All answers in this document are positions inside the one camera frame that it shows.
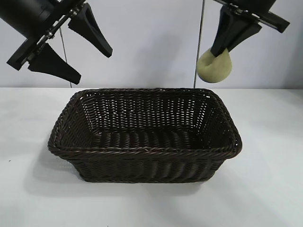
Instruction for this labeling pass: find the pale yellow egg yolk pastry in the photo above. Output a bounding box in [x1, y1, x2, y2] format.
[197, 48, 234, 84]

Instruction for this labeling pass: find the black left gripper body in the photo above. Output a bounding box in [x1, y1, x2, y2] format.
[0, 0, 81, 71]

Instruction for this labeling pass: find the dark brown wicker basket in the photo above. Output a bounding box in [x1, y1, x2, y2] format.
[46, 87, 243, 184]

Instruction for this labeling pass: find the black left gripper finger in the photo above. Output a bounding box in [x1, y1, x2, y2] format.
[67, 2, 114, 58]
[27, 42, 82, 85]

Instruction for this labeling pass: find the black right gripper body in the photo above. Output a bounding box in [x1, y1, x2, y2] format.
[212, 0, 291, 34]

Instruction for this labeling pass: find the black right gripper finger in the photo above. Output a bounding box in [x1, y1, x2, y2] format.
[211, 6, 239, 58]
[225, 20, 263, 52]

